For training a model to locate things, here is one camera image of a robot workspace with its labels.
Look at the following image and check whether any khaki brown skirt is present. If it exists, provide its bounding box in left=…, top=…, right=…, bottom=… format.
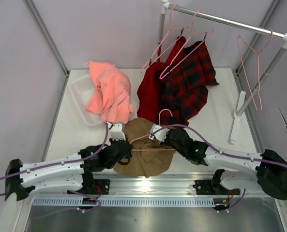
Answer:
left=113, top=118, right=175, bottom=178

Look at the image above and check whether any pink wire hanger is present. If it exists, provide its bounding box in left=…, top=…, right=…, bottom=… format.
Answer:
left=237, top=28, right=274, bottom=112
left=130, top=108, right=175, bottom=151

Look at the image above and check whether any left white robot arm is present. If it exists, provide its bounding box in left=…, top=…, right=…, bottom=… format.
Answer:
left=5, top=139, right=133, bottom=201

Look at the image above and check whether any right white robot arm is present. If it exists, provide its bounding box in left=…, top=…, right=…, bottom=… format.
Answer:
left=156, top=128, right=287, bottom=200

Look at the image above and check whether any salmon pink skirt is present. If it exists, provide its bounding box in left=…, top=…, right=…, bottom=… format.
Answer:
left=86, top=61, right=134, bottom=124

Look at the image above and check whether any plain red skirt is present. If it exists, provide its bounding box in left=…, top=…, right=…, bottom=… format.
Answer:
left=137, top=36, right=186, bottom=123

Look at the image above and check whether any red black plaid skirt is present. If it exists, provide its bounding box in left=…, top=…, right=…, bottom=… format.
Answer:
left=161, top=41, right=218, bottom=126

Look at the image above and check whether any white plastic basket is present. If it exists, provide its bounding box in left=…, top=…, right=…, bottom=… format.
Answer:
left=69, top=63, right=102, bottom=127

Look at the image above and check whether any metal clothes rack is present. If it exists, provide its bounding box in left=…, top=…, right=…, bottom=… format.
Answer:
left=157, top=0, right=287, bottom=145

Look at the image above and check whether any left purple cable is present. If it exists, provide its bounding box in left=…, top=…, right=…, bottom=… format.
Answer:
left=0, top=122, right=110, bottom=219

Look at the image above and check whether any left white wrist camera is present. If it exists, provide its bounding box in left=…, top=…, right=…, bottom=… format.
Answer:
left=107, top=122, right=126, bottom=141

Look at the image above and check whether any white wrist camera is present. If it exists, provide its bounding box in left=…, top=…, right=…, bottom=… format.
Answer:
left=107, top=122, right=126, bottom=141
left=149, top=124, right=170, bottom=142

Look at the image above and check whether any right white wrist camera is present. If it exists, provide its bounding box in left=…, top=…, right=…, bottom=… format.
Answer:
left=149, top=124, right=170, bottom=142

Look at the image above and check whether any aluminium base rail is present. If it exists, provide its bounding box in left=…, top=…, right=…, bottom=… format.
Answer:
left=22, top=171, right=257, bottom=198

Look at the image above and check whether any white slotted cable duct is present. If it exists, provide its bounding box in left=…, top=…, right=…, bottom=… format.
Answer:
left=32, top=196, right=215, bottom=207

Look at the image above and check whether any pink empty wire hanger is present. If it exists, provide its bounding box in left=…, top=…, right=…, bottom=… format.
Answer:
left=237, top=28, right=274, bottom=112

